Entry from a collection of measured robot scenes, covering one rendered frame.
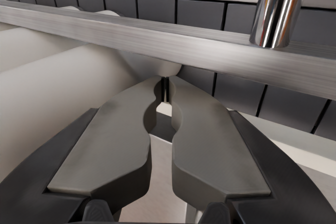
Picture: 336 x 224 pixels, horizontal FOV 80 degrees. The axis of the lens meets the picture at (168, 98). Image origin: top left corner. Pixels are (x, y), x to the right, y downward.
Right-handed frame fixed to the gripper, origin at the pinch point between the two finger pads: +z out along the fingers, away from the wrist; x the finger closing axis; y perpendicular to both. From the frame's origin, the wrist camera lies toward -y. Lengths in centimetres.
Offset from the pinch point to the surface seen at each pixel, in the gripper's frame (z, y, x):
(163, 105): 2.4, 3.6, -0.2
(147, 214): 8.3, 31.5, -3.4
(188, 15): 5.4, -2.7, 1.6
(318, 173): 2.9, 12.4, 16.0
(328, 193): 2.1, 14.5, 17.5
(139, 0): 7.7, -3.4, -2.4
